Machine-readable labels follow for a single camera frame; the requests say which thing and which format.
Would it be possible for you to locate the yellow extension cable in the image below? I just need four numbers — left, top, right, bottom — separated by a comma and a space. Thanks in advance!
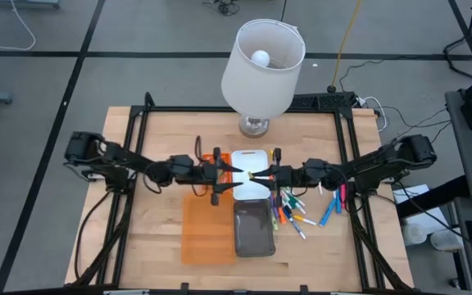
329, 0, 363, 93

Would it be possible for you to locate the white floor cable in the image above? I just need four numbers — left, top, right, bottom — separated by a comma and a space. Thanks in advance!
0, 0, 38, 52

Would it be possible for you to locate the large orange translucent bin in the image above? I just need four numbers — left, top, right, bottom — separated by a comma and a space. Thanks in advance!
180, 191, 238, 266

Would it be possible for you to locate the dark blue cap white marker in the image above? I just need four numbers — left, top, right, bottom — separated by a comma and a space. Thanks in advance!
285, 208, 307, 241

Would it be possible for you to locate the grey translucent bin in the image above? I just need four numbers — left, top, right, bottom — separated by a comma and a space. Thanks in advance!
233, 199, 277, 259

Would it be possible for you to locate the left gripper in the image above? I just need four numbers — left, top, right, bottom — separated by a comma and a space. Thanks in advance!
194, 146, 245, 207

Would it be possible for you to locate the black cable bundle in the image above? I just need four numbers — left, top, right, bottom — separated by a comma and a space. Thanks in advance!
202, 0, 242, 17

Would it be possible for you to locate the white paper sheet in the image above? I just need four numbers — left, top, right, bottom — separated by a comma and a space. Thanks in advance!
391, 183, 446, 237

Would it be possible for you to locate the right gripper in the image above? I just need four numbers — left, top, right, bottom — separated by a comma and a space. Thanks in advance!
247, 147, 305, 208

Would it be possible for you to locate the teal cap white marker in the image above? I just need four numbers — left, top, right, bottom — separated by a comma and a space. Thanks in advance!
281, 188, 306, 207

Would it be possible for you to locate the black perforated electronics box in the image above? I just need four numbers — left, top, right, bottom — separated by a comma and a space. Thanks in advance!
288, 91, 356, 112

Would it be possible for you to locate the clear plastic cup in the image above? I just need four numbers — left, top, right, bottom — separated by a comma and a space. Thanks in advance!
429, 228, 465, 252
402, 222, 429, 247

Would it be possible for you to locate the yellow cap white marker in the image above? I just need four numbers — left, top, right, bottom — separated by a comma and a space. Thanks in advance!
292, 214, 318, 227

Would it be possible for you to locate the white shade table lamp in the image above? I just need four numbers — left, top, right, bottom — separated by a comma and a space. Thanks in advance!
220, 18, 306, 139

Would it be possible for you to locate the white plastic bin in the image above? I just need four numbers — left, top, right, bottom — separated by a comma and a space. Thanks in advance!
230, 149, 271, 202

